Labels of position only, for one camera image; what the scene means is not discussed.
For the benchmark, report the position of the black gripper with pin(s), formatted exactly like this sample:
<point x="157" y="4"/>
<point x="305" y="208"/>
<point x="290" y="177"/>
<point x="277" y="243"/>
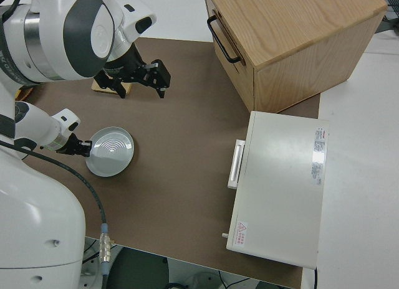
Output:
<point x="159" y="74"/>
<point x="72" y="145"/>

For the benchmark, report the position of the gray round plate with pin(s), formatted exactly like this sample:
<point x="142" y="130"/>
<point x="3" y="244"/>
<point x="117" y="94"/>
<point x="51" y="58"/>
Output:
<point x="109" y="152"/>

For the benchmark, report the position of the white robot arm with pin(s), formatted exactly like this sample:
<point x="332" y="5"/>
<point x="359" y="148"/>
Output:
<point x="37" y="124"/>
<point x="78" y="36"/>

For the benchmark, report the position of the wooden mug tree stand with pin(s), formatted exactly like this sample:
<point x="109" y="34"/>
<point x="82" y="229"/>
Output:
<point x="104" y="89"/>

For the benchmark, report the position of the white toaster oven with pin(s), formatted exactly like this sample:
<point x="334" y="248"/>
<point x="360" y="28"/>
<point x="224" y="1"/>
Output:
<point x="280" y="183"/>

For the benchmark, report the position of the wooden drawer cabinet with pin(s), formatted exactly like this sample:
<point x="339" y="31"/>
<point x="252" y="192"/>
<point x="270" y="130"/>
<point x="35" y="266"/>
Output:
<point x="296" y="27"/>

